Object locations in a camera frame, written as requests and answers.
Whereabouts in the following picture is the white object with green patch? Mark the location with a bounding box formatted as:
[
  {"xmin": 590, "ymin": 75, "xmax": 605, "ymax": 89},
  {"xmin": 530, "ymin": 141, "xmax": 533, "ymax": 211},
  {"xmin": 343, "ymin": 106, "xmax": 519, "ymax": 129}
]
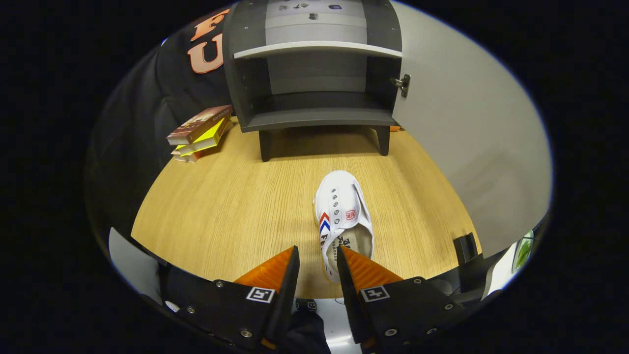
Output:
[{"xmin": 484, "ymin": 229, "xmax": 535, "ymax": 298}]

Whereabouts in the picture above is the dark clothing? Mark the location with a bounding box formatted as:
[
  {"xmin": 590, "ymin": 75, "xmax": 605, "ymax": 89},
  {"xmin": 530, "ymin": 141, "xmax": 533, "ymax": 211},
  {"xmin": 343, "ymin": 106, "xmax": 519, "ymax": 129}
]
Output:
[{"xmin": 283, "ymin": 297, "xmax": 331, "ymax": 354}]

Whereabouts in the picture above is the white canvas shoe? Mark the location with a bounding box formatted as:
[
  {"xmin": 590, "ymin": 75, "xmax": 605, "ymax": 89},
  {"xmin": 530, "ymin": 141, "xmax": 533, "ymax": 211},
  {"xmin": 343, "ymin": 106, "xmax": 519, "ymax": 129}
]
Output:
[{"xmin": 313, "ymin": 170, "xmax": 375, "ymax": 283}]

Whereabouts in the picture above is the yellow book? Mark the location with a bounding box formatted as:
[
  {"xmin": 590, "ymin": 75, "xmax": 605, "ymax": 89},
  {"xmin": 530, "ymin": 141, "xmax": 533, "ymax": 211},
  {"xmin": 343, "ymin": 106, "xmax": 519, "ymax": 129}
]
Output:
[{"xmin": 171, "ymin": 117, "xmax": 231, "ymax": 157}]

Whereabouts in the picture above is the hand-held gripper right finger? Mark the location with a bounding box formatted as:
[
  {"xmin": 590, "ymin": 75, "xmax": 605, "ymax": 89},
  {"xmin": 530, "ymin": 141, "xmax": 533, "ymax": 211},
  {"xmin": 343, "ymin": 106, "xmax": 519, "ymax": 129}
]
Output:
[{"xmin": 336, "ymin": 245, "xmax": 466, "ymax": 352}]

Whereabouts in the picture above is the dark grey shoe cabinet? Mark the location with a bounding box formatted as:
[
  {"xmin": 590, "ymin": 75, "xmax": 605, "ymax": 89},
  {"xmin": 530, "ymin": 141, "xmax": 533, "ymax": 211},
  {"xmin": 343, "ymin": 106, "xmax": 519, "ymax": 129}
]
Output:
[{"xmin": 222, "ymin": 0, "xmax": 411, "ymax": 163}]

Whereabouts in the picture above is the brown cover book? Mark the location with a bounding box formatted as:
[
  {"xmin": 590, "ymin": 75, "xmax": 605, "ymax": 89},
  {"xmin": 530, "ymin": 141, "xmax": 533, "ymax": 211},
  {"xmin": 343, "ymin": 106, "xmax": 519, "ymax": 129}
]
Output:
[{"xmin": 166, "ymin": 104, "xmax": 233, "ymax": 146}]

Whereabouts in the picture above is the light grey cabinet shelf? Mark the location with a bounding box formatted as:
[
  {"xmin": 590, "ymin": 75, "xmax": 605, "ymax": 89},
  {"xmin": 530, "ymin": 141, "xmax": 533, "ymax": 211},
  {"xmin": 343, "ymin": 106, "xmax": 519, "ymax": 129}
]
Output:
[{"xmin": 233, "ymin": 41, "xmax": 402, "ymax": 59}]

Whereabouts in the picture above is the orange book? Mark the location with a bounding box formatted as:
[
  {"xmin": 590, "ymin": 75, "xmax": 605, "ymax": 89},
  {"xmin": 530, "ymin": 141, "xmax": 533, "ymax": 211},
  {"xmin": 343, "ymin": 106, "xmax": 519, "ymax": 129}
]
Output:
[{"xmin": 174, "ymin": 147, "xmax": 207, "ymax": 163}]

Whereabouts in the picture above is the beige shoe cabinet door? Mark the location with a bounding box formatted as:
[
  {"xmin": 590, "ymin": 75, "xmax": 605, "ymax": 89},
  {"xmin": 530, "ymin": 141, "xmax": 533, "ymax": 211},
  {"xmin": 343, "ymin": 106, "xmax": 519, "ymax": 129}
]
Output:
[{"xmin": 391, "ymin": 0, "xmax": 553, "ymax": 259}]

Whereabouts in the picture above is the black backdrop cloth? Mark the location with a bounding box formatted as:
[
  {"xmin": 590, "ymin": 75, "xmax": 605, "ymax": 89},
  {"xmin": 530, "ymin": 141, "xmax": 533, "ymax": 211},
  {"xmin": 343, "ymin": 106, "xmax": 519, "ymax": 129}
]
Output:
[{"xmin": 86, "ymin": 7, "xmax": 241, "ymax": 236}]

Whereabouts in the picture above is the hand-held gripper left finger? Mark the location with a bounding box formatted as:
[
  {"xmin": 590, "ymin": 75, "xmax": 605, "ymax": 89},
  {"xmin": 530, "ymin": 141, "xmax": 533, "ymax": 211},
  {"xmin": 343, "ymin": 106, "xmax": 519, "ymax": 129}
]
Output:
[{"xmin": 170, "ymin": 246, "xmax": 301, "ymax": 351}]

